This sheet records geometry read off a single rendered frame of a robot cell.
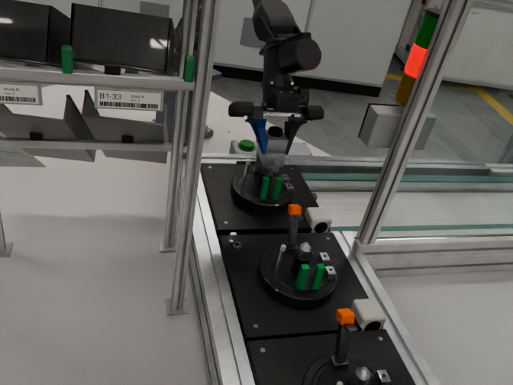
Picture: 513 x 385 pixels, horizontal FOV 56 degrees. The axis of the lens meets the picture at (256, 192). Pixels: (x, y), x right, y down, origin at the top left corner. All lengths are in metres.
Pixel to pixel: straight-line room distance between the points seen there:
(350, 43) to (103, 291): 3.57
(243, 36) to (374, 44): 1.09
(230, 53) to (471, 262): 3.21
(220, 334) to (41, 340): 0.30
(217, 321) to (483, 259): 0.69
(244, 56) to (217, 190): 3.15
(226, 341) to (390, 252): 0.46
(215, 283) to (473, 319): 0.56
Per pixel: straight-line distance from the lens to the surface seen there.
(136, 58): 0.70
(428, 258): 1.14
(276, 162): 0.97
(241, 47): 4.12
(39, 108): 1.58
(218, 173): 1.10
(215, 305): 0.82
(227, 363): 0.75
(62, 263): 1.03
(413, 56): 0.88
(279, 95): 0.90
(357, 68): 4.36
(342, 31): 4.21
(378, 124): 0.89
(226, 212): 0.99
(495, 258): 1.27
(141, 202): 1.17
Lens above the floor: 1.57
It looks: 34 degrees down
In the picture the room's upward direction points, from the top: 12 degrees clockwise
